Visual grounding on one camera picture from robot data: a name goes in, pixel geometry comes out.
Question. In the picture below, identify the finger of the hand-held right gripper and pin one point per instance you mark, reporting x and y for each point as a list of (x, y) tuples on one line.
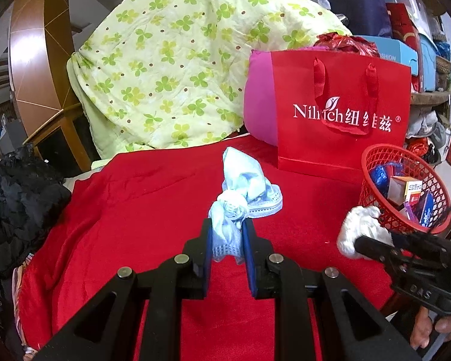
[(421, 242), (372, 247)]

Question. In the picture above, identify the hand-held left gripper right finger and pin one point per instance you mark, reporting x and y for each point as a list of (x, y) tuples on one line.
[(248, 255)]

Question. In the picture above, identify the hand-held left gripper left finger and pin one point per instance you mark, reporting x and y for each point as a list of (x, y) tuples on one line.
[(207, 250)]

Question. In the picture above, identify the white tissue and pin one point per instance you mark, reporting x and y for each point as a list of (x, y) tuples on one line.
[(355, 222)]

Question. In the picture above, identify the blue toothpaste box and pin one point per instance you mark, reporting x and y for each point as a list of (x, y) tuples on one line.
[(424, 207)]

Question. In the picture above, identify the red mesh basket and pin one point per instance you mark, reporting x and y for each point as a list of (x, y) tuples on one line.
[(368, 195)]

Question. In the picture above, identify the blue plastic wrapper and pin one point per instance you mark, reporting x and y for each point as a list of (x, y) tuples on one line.
[(379, 176)]

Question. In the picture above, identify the light blue face mask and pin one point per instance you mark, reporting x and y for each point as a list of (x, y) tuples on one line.
[(244, 180)]

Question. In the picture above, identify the person's right hand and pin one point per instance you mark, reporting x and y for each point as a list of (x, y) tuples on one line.
[(432, 327)]

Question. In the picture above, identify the purple wrapper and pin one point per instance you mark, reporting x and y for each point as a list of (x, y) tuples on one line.
[(409, 210)]

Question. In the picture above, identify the white orange medicine box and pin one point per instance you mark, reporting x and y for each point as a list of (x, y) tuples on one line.
[(413, 188)]

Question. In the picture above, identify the red cloth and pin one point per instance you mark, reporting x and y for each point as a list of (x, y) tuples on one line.
[(135, 203)]

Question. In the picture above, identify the grey clothes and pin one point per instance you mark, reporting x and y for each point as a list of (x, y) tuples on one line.
[(426, 124)]

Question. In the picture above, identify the red paper bag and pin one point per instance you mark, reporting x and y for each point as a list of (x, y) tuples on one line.
[(297, 139)]

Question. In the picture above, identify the round wooden shelf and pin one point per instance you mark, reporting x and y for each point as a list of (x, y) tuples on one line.
[(430, 97)]

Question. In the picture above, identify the pink pillow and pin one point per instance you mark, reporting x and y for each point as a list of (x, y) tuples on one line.
[(259, 101)]

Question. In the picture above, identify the wicker basket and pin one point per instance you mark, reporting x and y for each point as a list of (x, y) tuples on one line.
[(444, 64)]

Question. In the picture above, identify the light blue plastic box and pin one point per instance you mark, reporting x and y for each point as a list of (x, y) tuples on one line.
[(428, 60)]

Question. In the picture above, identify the green floral quilt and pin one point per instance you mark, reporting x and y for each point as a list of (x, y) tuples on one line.
[(173, 64)]

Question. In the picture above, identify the striped cloth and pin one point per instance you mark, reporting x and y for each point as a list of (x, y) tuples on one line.
[(20, 293)]

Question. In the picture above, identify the blue shoebox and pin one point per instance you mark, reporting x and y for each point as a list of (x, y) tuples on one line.
[(394, 50)]

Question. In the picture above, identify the blue plastic bag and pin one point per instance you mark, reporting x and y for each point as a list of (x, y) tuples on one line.
[(441, 49)]

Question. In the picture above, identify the black jacket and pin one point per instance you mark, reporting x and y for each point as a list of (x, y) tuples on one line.
[(18, 203)]

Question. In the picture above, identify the crumpled red plastic bag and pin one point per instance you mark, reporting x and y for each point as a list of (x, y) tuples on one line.
[(345, 45)]

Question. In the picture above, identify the red gift box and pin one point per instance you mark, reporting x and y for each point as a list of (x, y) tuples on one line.
[(404, 34)]

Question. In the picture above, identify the grey storage box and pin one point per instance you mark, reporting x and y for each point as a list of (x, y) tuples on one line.
[(9, 135)]

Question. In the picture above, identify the clear plastic storage box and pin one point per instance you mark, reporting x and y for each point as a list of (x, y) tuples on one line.
[(406, 0)]

